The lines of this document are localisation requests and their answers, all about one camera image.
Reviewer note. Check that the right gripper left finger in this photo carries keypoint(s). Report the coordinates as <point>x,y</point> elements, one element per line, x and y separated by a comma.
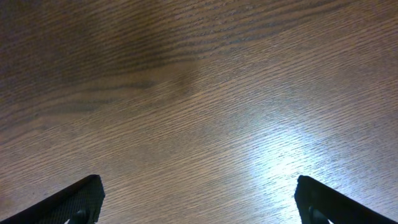
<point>80,202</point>

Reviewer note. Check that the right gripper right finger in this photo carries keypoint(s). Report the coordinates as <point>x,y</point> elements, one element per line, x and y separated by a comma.
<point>318,203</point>

